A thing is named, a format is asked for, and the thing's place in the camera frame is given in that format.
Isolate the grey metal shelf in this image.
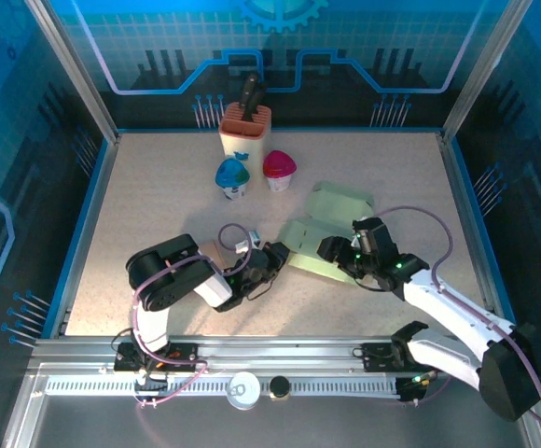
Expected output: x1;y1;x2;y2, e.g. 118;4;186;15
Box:
0;363;541;448

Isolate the green paper box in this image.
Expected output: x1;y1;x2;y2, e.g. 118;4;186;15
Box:
277;180;377;285

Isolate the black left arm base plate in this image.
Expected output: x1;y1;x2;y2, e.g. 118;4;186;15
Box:
113;342;201;374

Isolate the white slotted cable duct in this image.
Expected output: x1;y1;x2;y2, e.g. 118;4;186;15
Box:
45;376;402;398

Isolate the black round knob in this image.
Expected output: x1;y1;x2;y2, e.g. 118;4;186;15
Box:
269;375;291;400

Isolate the aluminium side rail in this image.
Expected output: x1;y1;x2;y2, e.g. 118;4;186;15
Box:
41;133;122;337
437;133;521;337

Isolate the black controller board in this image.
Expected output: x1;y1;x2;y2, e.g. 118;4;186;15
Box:
398;372;435;403

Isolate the yogurt cup blue lid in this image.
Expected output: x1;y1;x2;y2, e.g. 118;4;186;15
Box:
214;157;252;201

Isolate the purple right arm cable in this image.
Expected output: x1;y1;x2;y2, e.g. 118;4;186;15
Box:
370;204;541;433

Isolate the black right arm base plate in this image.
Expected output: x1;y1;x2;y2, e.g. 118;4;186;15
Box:
360;340;448;374

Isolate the black handled knife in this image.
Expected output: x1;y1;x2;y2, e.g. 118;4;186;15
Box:
241;89;267;123
242;72;261;100

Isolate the aluminium mounting rail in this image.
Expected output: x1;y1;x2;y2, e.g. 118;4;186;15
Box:
27;335;531;371

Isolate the cream knife block orange top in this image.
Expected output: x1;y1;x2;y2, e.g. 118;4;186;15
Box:
218;102;272;172

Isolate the white round tin can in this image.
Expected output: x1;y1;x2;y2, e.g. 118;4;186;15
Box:
226;371;261;411

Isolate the aluminium frame post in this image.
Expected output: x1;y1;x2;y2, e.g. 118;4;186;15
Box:
440;0;533;141
22;0;122;144

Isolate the yogurt cup pink lid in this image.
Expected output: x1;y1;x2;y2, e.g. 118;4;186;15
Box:
262;149;298;193

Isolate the orange paper box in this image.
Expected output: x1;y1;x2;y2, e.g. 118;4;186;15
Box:
198;238;228;272

